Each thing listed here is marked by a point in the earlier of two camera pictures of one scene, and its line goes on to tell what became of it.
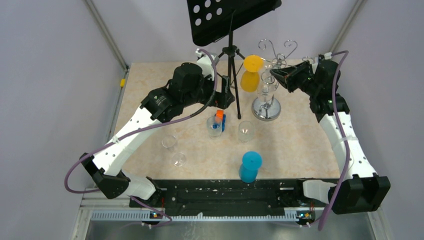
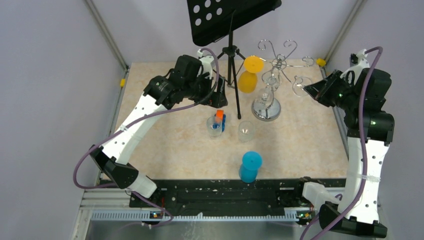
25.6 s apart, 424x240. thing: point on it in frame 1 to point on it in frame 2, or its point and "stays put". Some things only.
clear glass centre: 246,131 stays put
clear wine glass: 267,87 to 266,107
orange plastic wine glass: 250,78 stays put
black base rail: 230,196 stays put
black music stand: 210,19 stays put
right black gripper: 287,76 to 320,89
